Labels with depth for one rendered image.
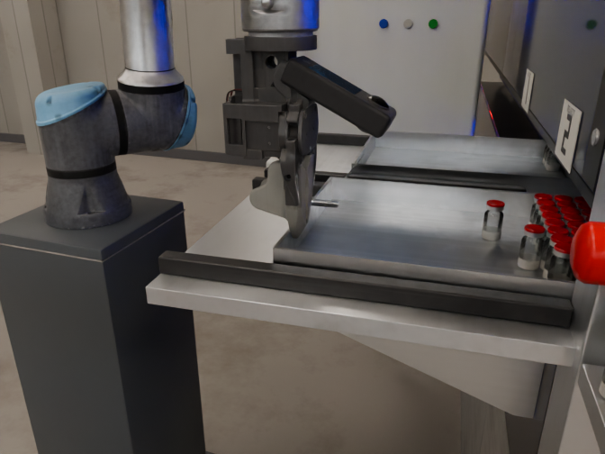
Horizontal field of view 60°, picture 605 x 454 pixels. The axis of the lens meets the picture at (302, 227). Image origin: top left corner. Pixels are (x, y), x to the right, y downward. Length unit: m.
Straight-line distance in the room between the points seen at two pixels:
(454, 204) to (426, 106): 0.71
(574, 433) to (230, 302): 0.32
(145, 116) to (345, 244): 0.49
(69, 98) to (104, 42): 3.85
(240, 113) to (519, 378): 0.40
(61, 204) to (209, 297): 0.51
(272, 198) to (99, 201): 0.48
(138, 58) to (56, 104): 0.15
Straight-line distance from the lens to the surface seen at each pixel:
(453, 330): 0.49
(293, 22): 0.51
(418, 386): 1.84
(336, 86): 0.51
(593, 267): 0.36
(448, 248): 0.64
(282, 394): 1.77
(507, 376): 0.62
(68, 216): 0.98
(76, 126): 0.95
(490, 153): 1.09
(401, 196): 0.76
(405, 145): 1.09
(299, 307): 0.50
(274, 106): 0.52
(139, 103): 0.97
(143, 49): 0.97
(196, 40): 4.31
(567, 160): 0.59
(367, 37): 1.43
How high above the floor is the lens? 1.14
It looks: 22 degrees down
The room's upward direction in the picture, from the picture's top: straight up
